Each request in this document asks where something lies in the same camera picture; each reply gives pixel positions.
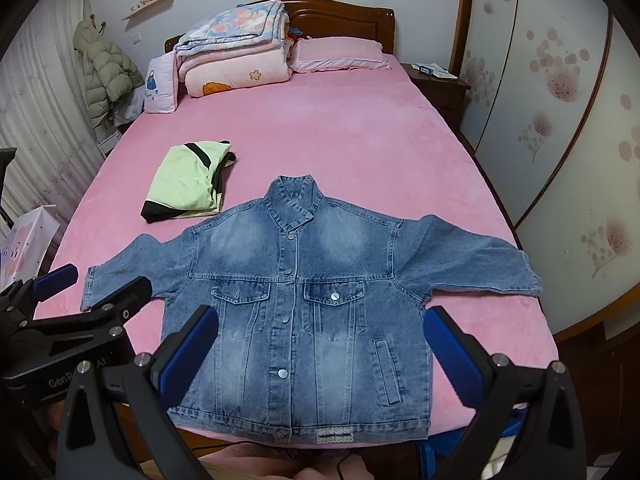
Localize wooden wall shelf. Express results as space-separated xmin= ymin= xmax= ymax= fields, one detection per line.
xmin=122 ymin=0 xmax=166 ymax=21

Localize floral sliding wardrobe door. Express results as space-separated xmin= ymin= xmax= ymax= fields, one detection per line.
xmin=461 ymin=0 xmax=639 ymax=332

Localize papers on nightstand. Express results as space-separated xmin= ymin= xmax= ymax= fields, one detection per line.
xmin=411 ymin=63 xmax=457 ymax=79

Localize dark wooden nightstand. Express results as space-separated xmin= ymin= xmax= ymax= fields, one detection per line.
xmin=401 ymin=63 xmax=471 ymax=130

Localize beige puffer coat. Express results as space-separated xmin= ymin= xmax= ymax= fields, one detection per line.
xmin=73 ymin=20 xmax=143 ymax=128

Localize folded green black garment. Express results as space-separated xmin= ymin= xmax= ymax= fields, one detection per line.
xmin=140 ymin=141 xmax=236 ymax=223

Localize folded floral quilt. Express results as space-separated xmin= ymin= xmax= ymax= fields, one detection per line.
xmin=172 ymin=0 xmax=288 ymax=60

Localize white curtain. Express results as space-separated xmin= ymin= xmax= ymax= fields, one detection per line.
xmin=1 ymin=0 xmax=104 ymax=233

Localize white cartoon pillow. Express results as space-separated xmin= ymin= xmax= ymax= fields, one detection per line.
xmin=144 ymin=51 xmax=178 ymax=114

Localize wooden headboard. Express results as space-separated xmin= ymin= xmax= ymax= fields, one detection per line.
xmin=165 ymin=0 xmax=395 ymax=58

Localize pink bed sheet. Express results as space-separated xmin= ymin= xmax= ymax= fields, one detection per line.
xmin=34 ymin=54 xmax=561 ymax=449

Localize blue denim jacket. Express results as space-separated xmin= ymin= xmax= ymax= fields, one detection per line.
xmin=81 ymin=177 xmax=541 ymax=446

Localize pink pillow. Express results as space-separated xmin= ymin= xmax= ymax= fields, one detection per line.
xmin=288 ymin=36 xmax=390 ymax=74

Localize folded pink blanket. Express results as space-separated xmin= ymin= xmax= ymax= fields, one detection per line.
xmin=178 ymin=41 xmax=292 ymax=98

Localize white pink storage box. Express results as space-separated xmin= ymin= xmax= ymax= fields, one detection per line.
xmin=1 ymin=205 xmax=60 ymax=289

